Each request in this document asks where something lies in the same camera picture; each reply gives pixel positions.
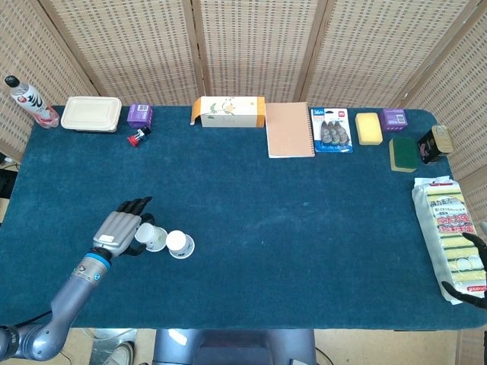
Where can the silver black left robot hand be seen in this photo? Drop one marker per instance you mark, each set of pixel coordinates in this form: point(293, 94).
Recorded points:
point(116, 232)

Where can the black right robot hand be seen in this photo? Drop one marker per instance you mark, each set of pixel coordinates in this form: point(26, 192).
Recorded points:
point(470, 298)

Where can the white floral paper cup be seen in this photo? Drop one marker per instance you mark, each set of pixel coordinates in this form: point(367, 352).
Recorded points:
point(179, 244)
point(152, 237)

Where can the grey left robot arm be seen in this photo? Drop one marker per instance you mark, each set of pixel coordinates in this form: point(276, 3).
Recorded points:
point(68, 296)

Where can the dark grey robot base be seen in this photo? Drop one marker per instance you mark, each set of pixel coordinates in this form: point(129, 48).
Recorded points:
point(232, 346)

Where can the packaged yellow sponge multipack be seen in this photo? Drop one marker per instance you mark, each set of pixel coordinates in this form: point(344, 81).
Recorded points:
point(447, 228)

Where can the red emergency stop button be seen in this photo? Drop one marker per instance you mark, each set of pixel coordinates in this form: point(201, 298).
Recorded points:
point(139, 137)

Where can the purple cardboard box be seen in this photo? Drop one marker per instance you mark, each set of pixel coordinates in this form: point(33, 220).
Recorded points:
point(139, 115)
point(394, 119)

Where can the black floor equipment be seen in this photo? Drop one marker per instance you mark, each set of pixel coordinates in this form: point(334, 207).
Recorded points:
point(5, 184)

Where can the beige lidded food container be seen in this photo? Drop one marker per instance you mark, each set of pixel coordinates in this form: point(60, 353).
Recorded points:
point(91, 113)

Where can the grey shoe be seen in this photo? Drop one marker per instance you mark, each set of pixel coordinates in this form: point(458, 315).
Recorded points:
point(119, 355)

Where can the blue table cloth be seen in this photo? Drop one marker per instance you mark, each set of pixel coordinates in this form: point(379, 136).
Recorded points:
point(247, 228)

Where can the clear drink bottle black cap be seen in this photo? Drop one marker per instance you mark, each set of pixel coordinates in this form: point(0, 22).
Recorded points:
point(32, 100)

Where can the black can gold lid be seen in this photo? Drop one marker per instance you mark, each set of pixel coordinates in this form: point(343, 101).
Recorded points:
point(433, 144)

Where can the green and yellow sponge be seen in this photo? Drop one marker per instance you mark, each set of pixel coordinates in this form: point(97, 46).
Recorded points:
point(403, 154)

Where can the cream floral tissue box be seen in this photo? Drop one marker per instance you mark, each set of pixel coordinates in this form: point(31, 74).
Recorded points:
point(228, 112)

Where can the woven bamboo screen panel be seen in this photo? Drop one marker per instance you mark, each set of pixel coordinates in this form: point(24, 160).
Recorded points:
point(129, 49)
point(376, 49)
point(255, 45)
point(464, 87)
point(34, 57)

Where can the brown spiral notebook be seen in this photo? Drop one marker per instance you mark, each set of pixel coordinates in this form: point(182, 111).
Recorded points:
point(290, 129)

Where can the blue tape blister pack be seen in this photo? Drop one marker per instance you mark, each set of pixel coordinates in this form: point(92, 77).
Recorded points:
point(331, 131)

